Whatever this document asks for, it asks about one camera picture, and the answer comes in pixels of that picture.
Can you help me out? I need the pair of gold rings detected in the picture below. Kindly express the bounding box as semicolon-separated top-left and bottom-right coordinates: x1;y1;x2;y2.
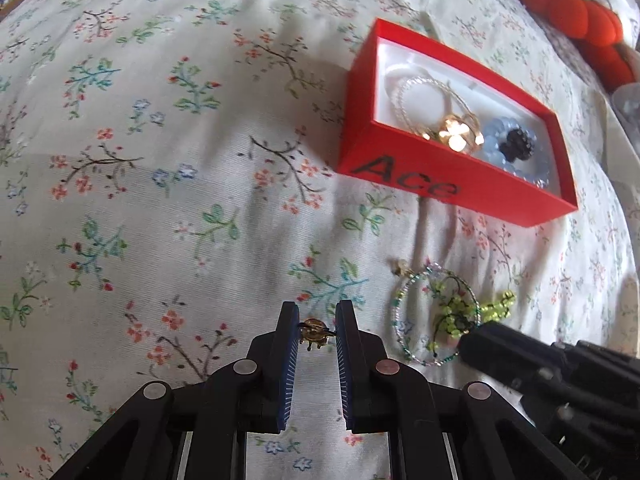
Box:
417;110;485;153

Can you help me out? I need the green bead strand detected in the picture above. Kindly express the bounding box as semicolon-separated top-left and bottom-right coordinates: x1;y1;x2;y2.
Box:
427;280;517;356

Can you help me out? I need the black bead cluster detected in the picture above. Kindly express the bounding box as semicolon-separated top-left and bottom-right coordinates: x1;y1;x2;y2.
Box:
500;127;537;161

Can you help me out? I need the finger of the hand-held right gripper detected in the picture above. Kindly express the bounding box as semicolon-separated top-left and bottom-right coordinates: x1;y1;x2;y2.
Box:
457;322;556;401

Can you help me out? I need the small gold flower ring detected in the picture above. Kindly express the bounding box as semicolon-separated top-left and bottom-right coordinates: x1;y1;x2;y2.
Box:
299;317;337;353

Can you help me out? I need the thin teal beaded bracelet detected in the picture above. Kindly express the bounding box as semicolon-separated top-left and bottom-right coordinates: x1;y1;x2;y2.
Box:
392;262;483;367

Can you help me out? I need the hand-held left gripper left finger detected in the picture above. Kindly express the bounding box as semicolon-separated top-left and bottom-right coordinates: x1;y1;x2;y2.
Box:
50;301;301;480

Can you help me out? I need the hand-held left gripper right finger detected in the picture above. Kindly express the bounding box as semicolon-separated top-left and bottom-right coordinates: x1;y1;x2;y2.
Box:
335;300;588;480

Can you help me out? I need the red cardboard box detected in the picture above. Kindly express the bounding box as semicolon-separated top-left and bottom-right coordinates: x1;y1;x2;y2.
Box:
337;17;578;228

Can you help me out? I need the orange plush toy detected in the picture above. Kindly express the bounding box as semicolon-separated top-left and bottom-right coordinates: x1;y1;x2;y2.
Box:
517;0;636;93

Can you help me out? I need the blue bead bracelet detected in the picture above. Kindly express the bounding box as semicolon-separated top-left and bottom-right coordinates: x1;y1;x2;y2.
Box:
481;117;551;188

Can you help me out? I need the clear bead bracelet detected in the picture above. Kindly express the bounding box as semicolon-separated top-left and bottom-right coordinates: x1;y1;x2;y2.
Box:
395;76;473;136

